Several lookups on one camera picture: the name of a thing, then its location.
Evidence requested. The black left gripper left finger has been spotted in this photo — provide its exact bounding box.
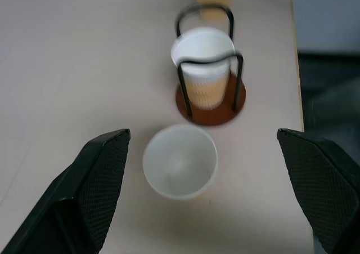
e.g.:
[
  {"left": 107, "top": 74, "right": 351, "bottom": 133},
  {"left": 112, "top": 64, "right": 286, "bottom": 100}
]
[{"left": 0, "top": 128, "right": 131, "bottom": 254}]

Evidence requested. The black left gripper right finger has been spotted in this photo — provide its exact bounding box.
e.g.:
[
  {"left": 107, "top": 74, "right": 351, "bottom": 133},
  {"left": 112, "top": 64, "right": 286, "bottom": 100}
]
[{"left": 276, "top": 128, "right": 360, "bottom": 254}]

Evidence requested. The white paper cup on table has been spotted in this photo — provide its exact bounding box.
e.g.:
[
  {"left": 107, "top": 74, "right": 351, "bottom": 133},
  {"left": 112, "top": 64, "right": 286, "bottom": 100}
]
[{"left": 142, "top": 124, "right": 218, "bottom": 201}]

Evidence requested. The tan ribbed paper cup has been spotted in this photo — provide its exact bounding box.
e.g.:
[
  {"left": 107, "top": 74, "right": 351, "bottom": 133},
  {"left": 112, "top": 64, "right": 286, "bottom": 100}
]
[
  {"left": 194, "top": 0, "right": 235, "bottom": 21},
  {"left": 170, "top": 26, "right": 236, "bottom": 110}
]

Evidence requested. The black wire cup holder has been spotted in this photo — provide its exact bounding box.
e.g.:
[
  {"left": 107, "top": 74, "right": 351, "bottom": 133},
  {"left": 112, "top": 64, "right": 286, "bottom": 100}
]
[{"left": 174, "top": 3, "right": 247, "bottom": 127}]

